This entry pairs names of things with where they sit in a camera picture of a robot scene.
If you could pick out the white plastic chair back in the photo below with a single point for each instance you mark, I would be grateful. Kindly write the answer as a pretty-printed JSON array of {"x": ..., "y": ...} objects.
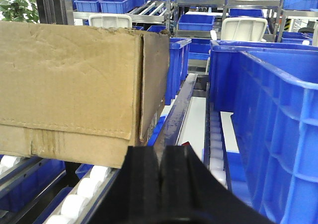
[{"x": 248, "y": 29}]

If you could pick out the green potted plant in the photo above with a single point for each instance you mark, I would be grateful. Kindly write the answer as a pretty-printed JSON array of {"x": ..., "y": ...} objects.
[{"x": 19, "y": 11}]

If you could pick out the large blue bin right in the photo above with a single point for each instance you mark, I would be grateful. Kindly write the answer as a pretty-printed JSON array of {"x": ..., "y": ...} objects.
[{"x": 271, "y": 90}]

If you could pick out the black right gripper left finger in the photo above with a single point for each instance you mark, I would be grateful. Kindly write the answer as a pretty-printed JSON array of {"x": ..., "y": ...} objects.
[{"x": 133, "y": 198}]

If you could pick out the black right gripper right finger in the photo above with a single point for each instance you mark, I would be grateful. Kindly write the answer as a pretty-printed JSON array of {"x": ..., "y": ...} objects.
[{"x": 190, "y": 194}]

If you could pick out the white roller conveyor track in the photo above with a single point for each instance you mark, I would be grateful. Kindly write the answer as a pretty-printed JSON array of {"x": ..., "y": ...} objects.
[{"x": 79, "y": 205}]

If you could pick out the plain brown cardboard box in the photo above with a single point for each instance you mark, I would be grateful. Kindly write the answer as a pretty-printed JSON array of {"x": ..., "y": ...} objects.
[{"x": 79, "y": 93}]

